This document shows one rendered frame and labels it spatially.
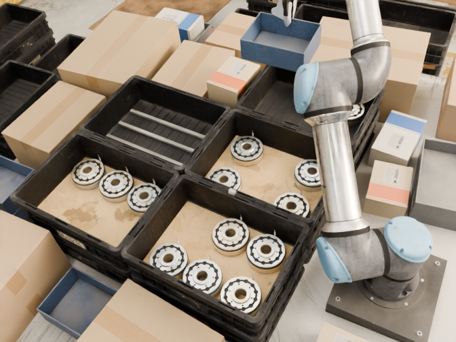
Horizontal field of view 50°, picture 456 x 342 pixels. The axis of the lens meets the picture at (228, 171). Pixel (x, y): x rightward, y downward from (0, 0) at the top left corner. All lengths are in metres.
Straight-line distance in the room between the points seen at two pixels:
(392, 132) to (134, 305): 0.99
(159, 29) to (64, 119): 0.53
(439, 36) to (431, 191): 1.24
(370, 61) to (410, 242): 0.44
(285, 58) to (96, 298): 0.88
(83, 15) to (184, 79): 2.31
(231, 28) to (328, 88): 0.92
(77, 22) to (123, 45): 2.02
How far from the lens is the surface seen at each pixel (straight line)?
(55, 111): 1.82
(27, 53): 2.88
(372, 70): 1.22
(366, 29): 1.26
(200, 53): 1.91
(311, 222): 1.27
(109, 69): 1.86
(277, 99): 1.73
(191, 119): 1.69
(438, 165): 1.70
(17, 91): 2.62
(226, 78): 1.68
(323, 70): 1.18
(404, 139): 1.70
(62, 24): 3.99
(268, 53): 1.46
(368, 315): 1.38
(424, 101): 1.99
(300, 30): 1.56
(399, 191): 1.57
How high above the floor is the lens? 1.99
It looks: 50 degrees down
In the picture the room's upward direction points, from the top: 7 degrees counter-clockwise
